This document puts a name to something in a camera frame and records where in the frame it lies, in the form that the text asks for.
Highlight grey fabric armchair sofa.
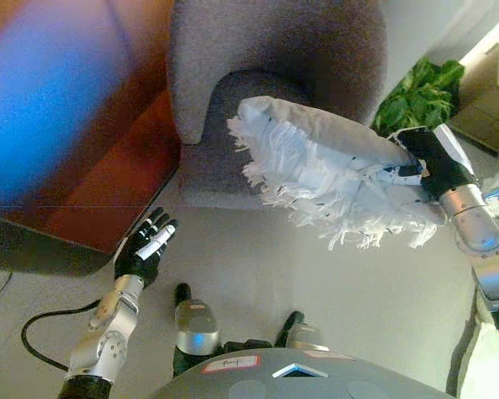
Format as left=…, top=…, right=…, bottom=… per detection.
left=168, top=0, right=390, bottom=209

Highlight silver right robot leg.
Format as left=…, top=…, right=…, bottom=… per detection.
left=274, top=310, right=329, bottom=352

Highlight thick black wrist cable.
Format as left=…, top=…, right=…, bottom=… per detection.
left=21, top=299, right=103, bottom=371

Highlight grey robot torso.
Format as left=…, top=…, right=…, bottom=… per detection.
left=147, top=340, right=454, bottom=399

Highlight silver left robot leg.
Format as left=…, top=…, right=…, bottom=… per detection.
left=173, top=283, right=221, bottom=358

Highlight green potted plant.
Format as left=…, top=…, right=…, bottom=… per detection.
left=369, top=57, right=466, bottom=138

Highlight brown wooden desk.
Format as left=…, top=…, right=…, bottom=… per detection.
left=0, top=0, right=182, bottom=278

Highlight silver robot leg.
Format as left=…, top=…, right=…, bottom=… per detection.
left=173, top=283, right=221, bottom=358
left=274, top=310, right=329, bottom=352

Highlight white fringed pillow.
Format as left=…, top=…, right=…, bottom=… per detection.
left=226, top=96, right=448, bottom=251

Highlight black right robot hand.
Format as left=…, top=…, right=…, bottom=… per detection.
left=378, top=123, right=477, bottom=204

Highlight cardboard boxes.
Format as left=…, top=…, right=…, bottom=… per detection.
left=451, top=43, right=499, bottom=157

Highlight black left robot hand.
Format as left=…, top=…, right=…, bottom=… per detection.
left=113, top=206, right=180, bottom=290

